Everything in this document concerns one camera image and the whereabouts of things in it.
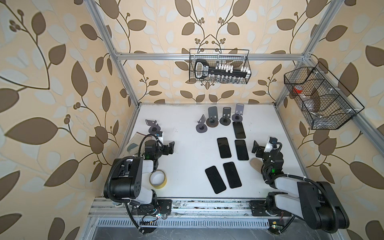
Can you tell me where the black wire basket wall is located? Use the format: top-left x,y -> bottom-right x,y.
189,48 -> 252,85
284,62 -> 365,130

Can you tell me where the yellow masking tape roll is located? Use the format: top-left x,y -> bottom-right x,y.
149,170 -> 167,189

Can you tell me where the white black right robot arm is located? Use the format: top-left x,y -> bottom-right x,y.
250,137 -> 350,234

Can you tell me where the aluminium front rail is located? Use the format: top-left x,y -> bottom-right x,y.
86,197 -> 337,219

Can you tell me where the black wire basket right wall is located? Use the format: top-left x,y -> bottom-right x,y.
284,62 -> 365,130

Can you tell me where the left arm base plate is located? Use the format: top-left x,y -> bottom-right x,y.
132,199 -> 173,216

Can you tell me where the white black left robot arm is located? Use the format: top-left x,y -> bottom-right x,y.
104,132 -> 175,215

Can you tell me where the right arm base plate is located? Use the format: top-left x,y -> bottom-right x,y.
249,200 -> 292,218

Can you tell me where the clear bottle red cap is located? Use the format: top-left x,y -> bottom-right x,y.
293,85 -> 321,112

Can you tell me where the wooden base phone stand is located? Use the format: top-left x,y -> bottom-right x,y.
206,106 -> 219,128

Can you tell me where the black socket set rail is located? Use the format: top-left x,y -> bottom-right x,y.
192,59 -> 252,80

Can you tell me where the grey phone stand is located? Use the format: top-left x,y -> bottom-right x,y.
219,107 -> 232,126
232,104 -> 245,122
196,115 -> 208,133
146,120 -> 161,135

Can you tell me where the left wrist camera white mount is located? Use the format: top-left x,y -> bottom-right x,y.
154,131 -> 164,144

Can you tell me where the black wire basket back wall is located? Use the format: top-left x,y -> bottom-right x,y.
189,48 -> 252,85

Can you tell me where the black smartphone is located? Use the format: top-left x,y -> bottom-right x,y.
217,138 -> 232,159
205,166 -> 227,194
223,162 -> 242,189
233,122 -> 246,140

